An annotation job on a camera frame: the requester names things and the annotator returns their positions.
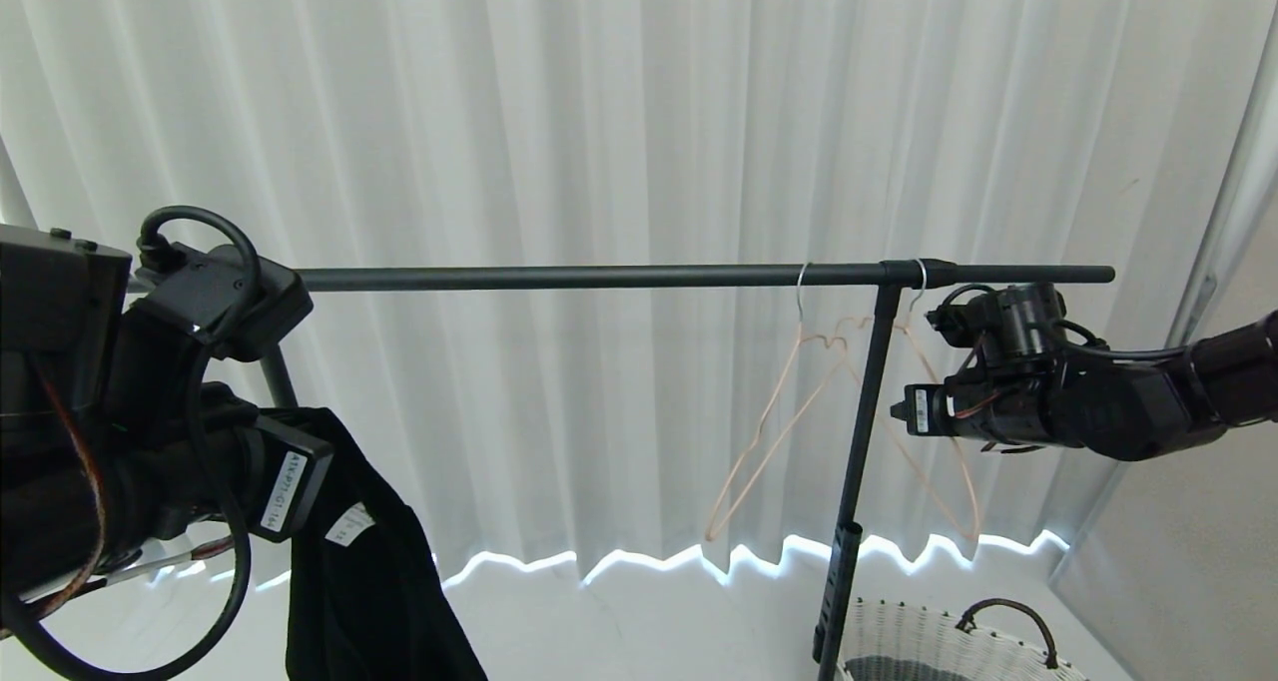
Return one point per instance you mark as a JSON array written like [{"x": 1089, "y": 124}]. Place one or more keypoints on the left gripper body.
[{"x": 150, "y": 501}]

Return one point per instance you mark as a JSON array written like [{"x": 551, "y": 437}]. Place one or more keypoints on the black clothes rack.
[{"x": 599, "y": 278}]

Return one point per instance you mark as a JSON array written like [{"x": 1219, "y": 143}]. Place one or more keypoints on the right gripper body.
[{"x": 988, "y": 411}]

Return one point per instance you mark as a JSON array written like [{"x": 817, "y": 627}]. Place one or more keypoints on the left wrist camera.
[{"x": 230, "y": 297}]

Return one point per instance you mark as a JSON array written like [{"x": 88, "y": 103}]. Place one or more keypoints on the white laundry basket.
[{"x": 919, "y": 641}]

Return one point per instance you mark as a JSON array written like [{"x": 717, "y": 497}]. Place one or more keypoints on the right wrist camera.
[{"x": 954, "y": 324}]

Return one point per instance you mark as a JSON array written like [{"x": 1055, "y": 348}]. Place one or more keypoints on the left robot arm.
[{"x": 50, "y": 322}]

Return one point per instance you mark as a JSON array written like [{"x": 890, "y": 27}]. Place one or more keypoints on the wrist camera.
[
  {"x": 954, "y": 324},
  {"x": 230, "y": 297}
]

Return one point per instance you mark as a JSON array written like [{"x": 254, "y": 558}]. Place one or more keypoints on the pink clothes hanger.
[
  {"x": 801, "y": 292},
  {"x": 964, "y": 481}
]

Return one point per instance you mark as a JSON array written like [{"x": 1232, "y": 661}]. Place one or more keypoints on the black garment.
[{"x": 359, "y": 601}]

